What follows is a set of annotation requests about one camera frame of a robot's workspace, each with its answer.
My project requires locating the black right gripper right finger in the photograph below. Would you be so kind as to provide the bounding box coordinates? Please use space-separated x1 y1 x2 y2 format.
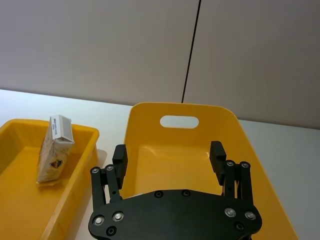
209 140 256 208

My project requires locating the yellow plastic bin with handle hole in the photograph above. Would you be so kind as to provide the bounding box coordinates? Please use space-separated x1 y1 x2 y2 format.
119 101 300 240

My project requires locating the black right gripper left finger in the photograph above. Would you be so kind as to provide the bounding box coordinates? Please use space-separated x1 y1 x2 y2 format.
90 144 130 209

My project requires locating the yellow rectangular plastic bin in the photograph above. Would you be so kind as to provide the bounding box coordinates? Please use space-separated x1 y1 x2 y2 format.
0 119 101 240

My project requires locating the white printed paper packet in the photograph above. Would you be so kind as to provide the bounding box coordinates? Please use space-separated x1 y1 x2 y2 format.
36 114 76 186

